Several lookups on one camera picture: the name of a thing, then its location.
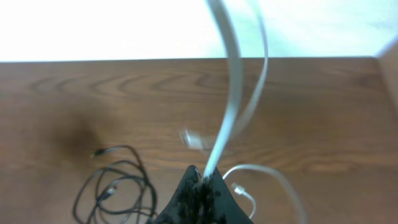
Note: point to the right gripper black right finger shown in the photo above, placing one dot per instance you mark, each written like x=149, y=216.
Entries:
x=219, y=205

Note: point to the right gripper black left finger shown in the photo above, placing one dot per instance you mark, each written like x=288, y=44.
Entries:
x=185, y=205

